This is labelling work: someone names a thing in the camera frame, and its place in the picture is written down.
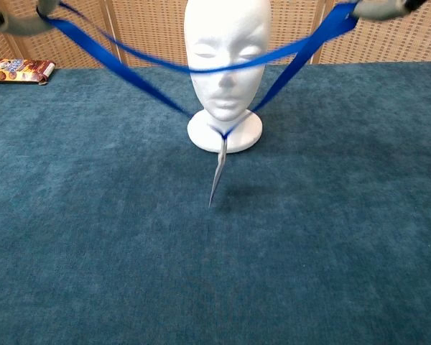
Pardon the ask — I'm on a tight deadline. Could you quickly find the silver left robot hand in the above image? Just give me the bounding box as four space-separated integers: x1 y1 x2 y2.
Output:
0 0 64 37

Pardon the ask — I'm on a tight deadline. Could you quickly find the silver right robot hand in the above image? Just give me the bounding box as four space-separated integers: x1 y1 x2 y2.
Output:
351 0 431 21

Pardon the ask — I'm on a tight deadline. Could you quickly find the blue lanyard with white tag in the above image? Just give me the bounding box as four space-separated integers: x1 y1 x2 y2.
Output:
37 1 360 209

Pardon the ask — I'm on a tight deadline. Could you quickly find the white foam mannequin head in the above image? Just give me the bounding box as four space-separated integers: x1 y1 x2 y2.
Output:
183 0 264 155

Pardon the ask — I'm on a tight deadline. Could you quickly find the brown cookie box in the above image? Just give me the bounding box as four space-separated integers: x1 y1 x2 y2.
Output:
0 58 57 86

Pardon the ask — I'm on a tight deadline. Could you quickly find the bamboo folding screen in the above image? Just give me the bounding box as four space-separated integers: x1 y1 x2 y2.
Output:
0 0 431 69

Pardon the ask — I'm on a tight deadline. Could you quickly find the blue carpet table cover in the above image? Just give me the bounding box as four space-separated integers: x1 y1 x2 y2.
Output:
0 60 431 345

